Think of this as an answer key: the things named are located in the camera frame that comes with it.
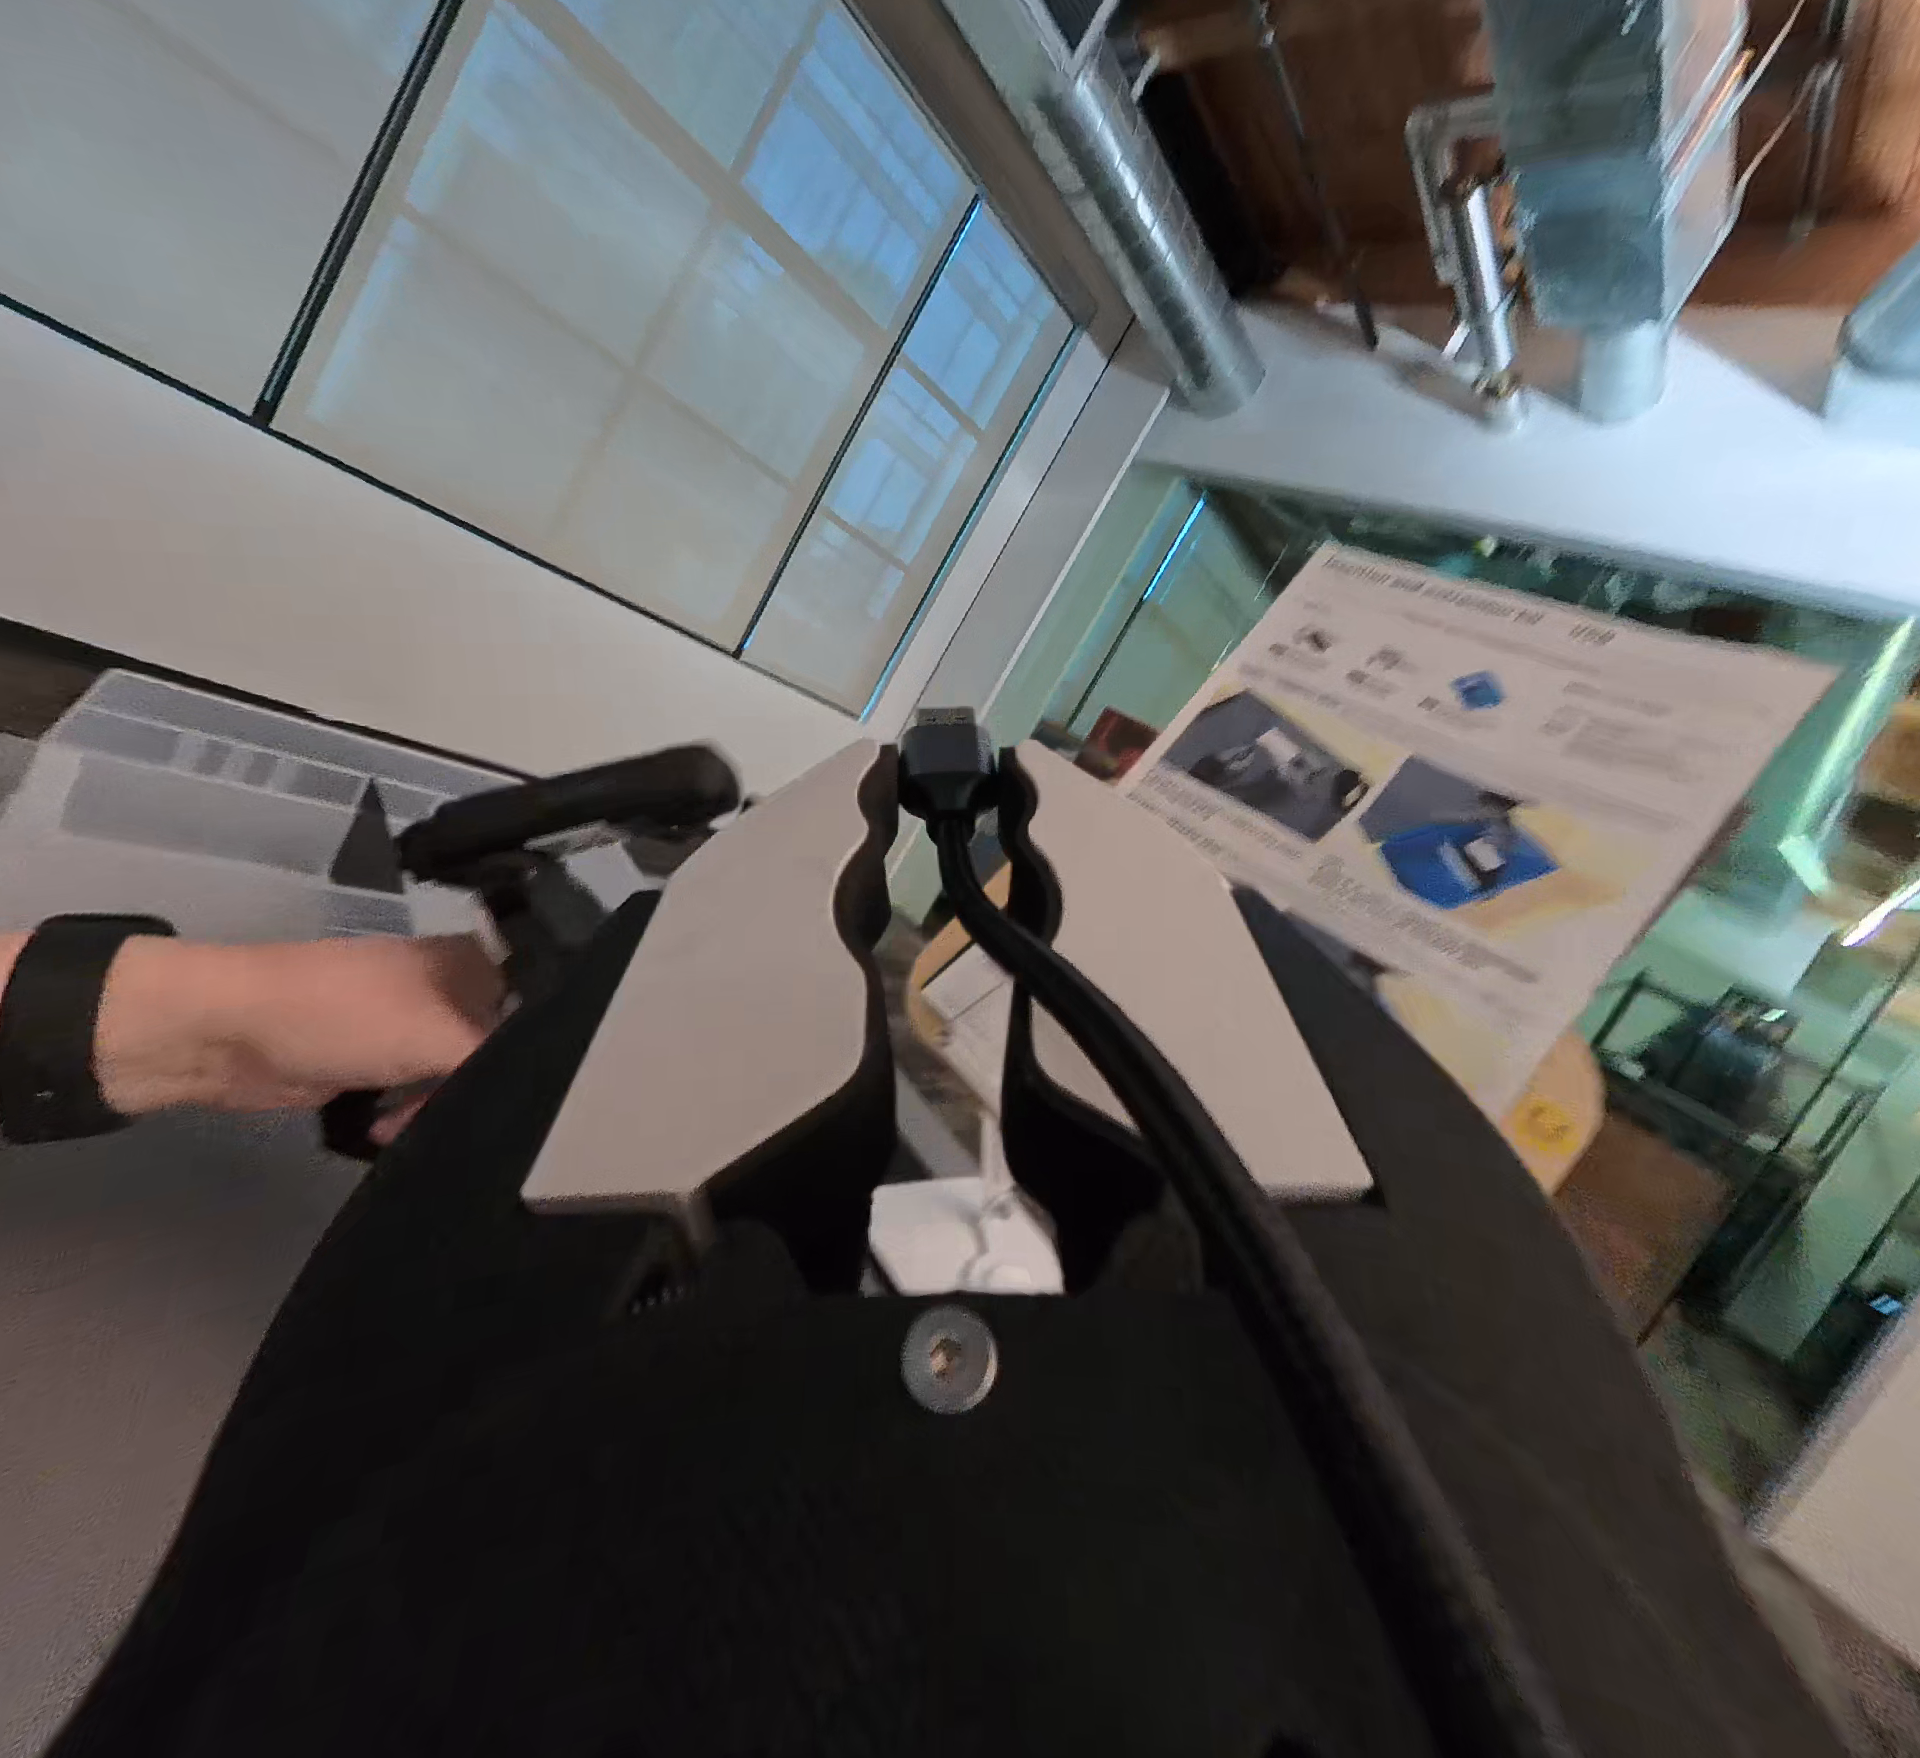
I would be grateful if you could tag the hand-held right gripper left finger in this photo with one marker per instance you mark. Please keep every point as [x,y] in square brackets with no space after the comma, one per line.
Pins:
[721,1022]

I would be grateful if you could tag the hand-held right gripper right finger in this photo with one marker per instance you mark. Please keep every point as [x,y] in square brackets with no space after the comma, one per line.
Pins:
[1184,1009]

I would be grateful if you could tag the clear plastic bin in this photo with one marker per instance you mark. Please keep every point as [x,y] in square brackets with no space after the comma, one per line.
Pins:
[149,798]

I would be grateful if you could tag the large silver duct elbow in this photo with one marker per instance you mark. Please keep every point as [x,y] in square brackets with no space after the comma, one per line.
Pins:
[1876,363]

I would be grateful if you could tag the person's left hand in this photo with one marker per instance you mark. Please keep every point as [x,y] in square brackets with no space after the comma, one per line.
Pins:
[270,1022]

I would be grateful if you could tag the orange box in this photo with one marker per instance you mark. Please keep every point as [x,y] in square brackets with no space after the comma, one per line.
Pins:
[1113,741]

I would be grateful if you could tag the white stand base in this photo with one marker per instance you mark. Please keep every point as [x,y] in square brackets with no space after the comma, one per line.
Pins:
[930,1233]

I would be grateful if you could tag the yellow smiley sticker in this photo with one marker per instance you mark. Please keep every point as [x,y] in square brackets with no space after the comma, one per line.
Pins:
[1541,1123]

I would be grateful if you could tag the printed instruction sheet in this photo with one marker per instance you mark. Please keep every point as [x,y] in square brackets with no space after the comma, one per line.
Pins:
[1576,739]

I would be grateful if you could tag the brown cardboard box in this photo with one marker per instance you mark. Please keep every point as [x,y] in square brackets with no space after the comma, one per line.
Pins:
[1650,1218]

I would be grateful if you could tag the black metal shelf rack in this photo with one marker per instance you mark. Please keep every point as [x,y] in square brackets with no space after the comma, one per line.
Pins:
[1725,1038]

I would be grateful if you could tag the black wrist band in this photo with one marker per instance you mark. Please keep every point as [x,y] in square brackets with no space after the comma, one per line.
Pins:
[62,1022]

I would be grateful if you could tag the frosted glass window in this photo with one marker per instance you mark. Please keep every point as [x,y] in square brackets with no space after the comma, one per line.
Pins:
[600,212]

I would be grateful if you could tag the silver pipe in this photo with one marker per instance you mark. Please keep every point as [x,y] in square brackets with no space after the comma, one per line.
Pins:
[1476,258]

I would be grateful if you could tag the silver ceiling duct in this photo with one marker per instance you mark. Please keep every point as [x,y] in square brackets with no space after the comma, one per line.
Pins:
[1156,243]

